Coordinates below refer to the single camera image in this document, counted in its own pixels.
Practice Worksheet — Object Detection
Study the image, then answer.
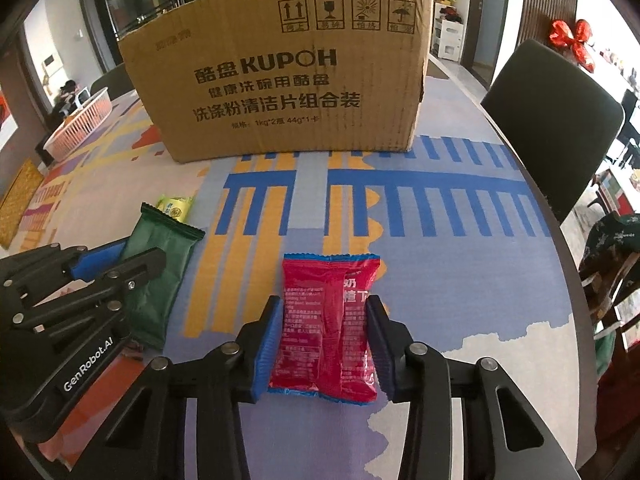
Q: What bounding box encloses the dark chair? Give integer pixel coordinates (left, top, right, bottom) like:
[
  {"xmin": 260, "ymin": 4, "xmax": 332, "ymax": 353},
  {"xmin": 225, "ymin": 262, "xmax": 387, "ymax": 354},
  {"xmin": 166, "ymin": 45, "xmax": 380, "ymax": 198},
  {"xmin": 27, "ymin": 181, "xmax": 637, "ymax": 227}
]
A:
[
  {"xmin": 482, "ymin": 40, "xmax": 625, "ymax": 222},
  {"xmin": 90, "ymin": 63, "xmax": 134, "ymax": 101}
]

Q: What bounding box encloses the white basket of oranges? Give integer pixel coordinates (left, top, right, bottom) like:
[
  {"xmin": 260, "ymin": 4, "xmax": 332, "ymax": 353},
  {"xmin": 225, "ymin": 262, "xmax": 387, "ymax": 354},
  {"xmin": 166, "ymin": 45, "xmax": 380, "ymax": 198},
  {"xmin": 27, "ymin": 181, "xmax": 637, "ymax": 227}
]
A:
[{"xmin": 43, "ymin": 87, "xmax": 112, "ymax": 162}]

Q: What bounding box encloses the dark green snack packet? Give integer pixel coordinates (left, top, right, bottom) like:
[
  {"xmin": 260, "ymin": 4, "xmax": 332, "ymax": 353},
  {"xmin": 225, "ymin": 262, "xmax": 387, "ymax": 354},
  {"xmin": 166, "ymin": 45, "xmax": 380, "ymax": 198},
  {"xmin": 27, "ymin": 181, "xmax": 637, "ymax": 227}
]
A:
[{"xmin": 122, "ymin": 203, "xmax": 205, "ymax": 350}]

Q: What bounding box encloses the pink red snack packet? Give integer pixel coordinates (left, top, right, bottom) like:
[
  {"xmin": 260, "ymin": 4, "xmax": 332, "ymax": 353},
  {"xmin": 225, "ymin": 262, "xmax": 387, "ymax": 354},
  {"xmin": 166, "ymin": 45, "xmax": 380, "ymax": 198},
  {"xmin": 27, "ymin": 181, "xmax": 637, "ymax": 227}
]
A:
[{"xmin": 269, "ymin": 254, "xmax": 380, "ymax": 405}]

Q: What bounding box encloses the person's left hand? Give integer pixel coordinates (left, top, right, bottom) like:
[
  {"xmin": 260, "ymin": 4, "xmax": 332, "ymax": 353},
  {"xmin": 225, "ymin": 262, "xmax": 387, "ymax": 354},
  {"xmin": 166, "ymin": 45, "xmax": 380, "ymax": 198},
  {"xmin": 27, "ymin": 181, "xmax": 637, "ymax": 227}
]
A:
[{"xmin": 37, "ymin": 431, "xmax": 76, "ymax": 469}]

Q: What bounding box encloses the dark chair right side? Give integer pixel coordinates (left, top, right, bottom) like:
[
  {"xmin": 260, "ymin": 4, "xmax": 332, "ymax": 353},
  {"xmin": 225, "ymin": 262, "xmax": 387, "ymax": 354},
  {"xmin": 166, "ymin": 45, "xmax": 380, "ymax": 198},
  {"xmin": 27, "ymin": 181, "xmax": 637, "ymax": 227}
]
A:
[{"xmin": 482, "ymin": 40, "xmax": 625, "ymax": 222}]

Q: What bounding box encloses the red balloon bow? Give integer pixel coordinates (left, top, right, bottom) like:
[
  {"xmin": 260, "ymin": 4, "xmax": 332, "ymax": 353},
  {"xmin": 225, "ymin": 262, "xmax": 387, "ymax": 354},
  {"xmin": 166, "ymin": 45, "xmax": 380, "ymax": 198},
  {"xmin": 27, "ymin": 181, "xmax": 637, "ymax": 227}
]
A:
[{"xmin": 548, "ymin": 20, "xmax": 596, "ymax": 74}]

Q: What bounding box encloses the brown cardboard box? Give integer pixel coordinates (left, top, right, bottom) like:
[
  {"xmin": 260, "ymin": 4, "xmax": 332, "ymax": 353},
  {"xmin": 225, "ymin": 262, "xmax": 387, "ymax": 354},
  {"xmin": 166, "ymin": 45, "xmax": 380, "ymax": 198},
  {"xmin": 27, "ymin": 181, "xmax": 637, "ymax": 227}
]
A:
[{"xmin": 118, "ymin": 0, "xmax": 433, "ymax": 162}]

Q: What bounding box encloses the white storage shelf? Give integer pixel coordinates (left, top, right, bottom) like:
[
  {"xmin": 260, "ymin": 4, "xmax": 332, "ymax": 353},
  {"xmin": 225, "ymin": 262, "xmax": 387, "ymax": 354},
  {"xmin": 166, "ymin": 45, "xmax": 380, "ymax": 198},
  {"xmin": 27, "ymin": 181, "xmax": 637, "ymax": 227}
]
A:
[{"xmin": 431, "ymin": 0, "xmax": 464, "ymax": 63}]

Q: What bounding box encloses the dark chair far left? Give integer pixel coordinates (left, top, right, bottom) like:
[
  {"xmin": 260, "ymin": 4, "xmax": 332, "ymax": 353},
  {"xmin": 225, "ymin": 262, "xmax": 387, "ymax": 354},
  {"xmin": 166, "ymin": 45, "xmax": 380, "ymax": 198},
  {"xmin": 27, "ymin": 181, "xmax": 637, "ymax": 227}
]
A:
[{"xmin": 90, "ymin": 63, "xmax": 134, "ymax": 101}]

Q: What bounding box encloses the yellow green candy packet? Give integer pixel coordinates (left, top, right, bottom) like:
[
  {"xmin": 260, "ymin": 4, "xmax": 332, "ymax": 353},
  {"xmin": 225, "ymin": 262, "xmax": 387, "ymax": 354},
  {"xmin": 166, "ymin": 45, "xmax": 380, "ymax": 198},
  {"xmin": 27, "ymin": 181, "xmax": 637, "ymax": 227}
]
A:
[{"xmin": 155, "ymin": 195, "xmax": 194, "ymax": 223}]

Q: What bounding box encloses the grey hallway door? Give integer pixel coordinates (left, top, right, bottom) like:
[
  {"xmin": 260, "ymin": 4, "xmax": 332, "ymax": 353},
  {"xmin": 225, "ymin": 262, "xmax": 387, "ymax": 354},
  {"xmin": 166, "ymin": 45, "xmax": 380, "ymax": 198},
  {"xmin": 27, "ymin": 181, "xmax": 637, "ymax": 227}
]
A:
[{"xmin": 461, "ymin": 0, "xmax": 506, "ymax": 89}]

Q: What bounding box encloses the wooden chair with clothes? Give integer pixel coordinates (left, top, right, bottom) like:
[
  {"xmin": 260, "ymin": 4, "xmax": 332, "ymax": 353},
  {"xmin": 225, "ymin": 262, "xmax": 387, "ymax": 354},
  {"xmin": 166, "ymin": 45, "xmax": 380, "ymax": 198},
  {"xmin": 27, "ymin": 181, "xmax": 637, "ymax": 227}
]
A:
[{"xmin": 578, "ymin": 211, "xmax": 640, "ymax": 376}]

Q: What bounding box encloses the woven yellow tissue box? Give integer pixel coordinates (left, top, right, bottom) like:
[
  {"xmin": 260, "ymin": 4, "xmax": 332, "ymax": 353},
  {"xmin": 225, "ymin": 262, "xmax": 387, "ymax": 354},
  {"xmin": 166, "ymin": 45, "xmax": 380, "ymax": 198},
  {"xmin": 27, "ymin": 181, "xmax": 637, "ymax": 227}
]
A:
[{"xmin": 0, "ymin": 159, "xmax": 43, "ymax": 249}]

